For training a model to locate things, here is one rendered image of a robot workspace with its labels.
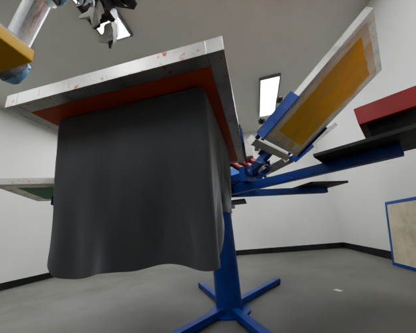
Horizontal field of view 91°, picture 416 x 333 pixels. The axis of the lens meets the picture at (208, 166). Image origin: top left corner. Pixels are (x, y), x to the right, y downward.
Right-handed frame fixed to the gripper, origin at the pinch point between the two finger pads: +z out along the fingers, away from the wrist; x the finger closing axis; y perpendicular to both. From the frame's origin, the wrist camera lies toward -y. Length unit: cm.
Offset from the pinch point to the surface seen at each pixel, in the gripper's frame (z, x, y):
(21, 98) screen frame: 17.3, 2.5, 21.3
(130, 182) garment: 41.6, -6.1, -5.1
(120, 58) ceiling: -186, -163, 114
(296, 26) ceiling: -186, -183, -125
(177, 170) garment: 40.3, -6.6, -17.0
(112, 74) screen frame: 17.6, 3.0, -5.5
